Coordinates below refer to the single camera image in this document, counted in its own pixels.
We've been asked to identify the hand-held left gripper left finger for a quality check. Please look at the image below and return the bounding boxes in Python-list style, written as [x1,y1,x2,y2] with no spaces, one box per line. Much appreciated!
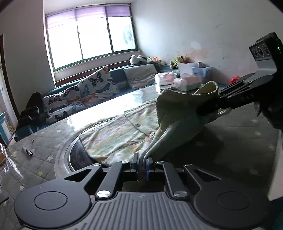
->
[64,153,140,198]

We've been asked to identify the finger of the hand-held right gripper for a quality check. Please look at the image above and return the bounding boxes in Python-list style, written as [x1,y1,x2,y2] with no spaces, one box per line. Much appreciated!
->
[219,74,275,96]
[196,88,266,116]

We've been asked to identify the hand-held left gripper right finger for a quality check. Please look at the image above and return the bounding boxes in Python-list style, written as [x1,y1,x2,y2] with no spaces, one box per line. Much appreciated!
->
[146,157,221,198]

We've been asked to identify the pale green printed baby garment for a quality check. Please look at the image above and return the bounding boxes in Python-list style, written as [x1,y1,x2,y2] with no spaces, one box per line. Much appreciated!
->
[78,81,232,177]

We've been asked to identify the person's right hand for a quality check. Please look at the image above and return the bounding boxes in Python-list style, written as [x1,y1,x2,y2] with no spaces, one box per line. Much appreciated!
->
[254,95,283,131]

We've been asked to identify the clear plastic storage box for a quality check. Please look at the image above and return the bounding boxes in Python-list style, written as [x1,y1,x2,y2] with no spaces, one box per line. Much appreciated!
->
[188,62,213,78]

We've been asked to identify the tissue box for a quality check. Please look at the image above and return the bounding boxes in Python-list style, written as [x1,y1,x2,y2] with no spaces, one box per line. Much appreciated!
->
[174,62,202,91]

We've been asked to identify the round table inset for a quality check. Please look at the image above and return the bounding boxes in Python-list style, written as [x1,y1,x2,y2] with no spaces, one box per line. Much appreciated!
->
[54,115,160,176]

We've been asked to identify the brown teddy bear plush toys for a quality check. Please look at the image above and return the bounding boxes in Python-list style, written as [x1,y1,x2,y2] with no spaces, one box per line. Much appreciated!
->
[169,56,188,69]

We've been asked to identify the pink white tissue pack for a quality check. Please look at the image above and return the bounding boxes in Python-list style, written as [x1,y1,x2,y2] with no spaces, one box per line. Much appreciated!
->
[154,71,176,86]

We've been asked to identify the grey cushion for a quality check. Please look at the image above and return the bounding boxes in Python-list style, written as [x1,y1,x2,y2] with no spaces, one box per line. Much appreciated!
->
[123,64,159,90]

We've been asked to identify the butterfly print pillow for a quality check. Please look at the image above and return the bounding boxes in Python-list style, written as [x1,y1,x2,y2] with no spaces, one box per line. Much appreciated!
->
[42,85,93,125]
[78,66,120,105]

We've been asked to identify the blue sofa bench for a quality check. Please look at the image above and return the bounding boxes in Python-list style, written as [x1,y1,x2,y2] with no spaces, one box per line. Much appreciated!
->
[14,63,213,142]

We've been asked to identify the white panda plush toy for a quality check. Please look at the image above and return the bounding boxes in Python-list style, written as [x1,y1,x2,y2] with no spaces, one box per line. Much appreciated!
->
[129,55,148,65]

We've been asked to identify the black marker pen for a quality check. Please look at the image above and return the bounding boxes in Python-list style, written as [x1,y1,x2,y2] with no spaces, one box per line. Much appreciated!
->
[22,145,34,157]

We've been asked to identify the black bag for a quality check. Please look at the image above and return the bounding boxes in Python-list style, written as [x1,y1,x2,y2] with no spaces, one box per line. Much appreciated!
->
[16,92,50,130]

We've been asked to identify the green framed window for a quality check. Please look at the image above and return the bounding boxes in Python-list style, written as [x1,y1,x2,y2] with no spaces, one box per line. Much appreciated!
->
[44,5,141,72]

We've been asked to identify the clear plastic container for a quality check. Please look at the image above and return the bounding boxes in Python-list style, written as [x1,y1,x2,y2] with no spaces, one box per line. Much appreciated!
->
[0,143,16,178]

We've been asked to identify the blue cabinet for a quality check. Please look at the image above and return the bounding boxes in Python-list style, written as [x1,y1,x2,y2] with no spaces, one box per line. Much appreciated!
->
[0,112,14,145]

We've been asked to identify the purple roller blind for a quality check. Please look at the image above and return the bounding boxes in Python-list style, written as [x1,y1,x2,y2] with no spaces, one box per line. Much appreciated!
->
[45,5,133,29]

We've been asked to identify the dark wooden door frame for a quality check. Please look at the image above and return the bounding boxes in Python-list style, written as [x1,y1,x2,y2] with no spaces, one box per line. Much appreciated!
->
[0,33,21,125]

